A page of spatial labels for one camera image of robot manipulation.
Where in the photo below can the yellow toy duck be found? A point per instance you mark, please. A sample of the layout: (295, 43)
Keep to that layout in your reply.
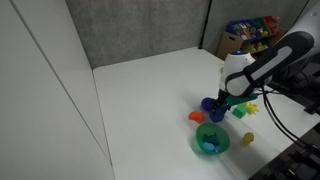
(247, 138)

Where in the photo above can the green translucent plastic bowl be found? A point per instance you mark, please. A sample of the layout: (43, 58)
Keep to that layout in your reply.
(221, 141)

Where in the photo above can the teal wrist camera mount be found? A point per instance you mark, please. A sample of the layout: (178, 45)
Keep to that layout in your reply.
(241, 99)

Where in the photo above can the blue storage bin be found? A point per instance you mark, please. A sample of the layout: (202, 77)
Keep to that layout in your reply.
(243, 30)

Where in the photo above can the light blue toy block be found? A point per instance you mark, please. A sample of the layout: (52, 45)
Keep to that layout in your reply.
(211, 147)

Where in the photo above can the black table clamp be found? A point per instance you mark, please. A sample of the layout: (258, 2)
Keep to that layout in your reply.
(312, 109)

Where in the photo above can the orange toy block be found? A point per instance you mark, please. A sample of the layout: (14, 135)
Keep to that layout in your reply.
(197, 116)

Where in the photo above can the green storage bin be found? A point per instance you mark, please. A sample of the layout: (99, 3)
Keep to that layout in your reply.
(261, 25)

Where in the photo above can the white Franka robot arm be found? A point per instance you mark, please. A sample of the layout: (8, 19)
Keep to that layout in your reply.
(283, 56)

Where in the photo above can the yellow storage bin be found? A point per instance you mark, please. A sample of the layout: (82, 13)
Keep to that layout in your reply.
(255, 47)

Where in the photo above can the red storage bin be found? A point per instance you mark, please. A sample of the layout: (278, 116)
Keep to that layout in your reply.
(270, 23)

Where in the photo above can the yellow spiky star toy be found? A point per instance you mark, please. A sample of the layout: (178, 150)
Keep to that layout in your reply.
(252, 108)

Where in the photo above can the purple toy ball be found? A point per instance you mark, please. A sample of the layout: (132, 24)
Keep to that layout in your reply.
(205, 104)

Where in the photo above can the teal toy block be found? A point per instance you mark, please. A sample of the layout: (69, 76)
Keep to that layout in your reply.
(211, 137)

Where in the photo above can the black equipment beside table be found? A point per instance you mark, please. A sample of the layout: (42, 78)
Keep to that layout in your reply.
(296, 165)

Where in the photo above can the wooden toy storage shelf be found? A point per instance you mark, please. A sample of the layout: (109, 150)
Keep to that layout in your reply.
(228, 45)

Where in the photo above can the black vertical pole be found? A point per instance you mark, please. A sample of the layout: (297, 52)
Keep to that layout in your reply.
(204, 26)

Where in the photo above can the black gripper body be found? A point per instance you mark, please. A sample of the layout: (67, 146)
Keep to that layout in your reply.
(223, 97)

